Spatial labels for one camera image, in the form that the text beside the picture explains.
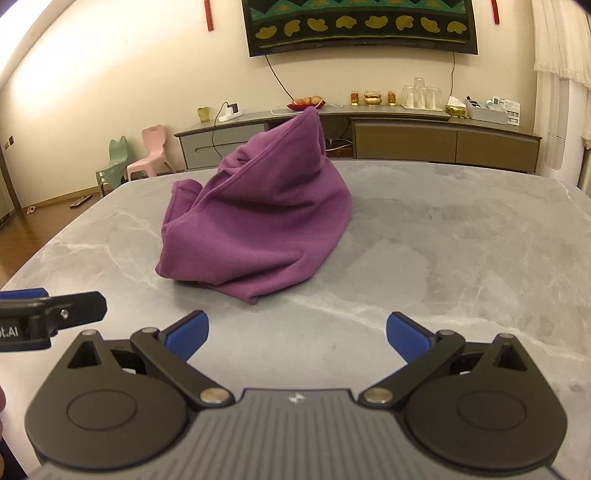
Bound pink plastic chair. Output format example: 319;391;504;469
126;124;176;182

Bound long grey sideboard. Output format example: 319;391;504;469
174;104;542;175

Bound grey storage box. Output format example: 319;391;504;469
465;95;520;125

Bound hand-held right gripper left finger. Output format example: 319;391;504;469
67;310;234;411

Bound set of glass cups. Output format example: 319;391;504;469
401;77;445;110

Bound cream curtain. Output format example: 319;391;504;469
533;0;591;195

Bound black power cable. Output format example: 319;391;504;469
211;102;232;163

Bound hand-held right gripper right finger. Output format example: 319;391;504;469
359;311;527;411

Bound green plastic chair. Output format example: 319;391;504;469
95;135;132;198

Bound red fruit plate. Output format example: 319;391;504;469
287;95;327;112

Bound television with patterned cover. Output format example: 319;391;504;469
241;0;478;58

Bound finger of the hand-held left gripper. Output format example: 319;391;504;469
0;287;51;302
28;291;108;337

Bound purple pants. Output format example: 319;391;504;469
156;106;354;305

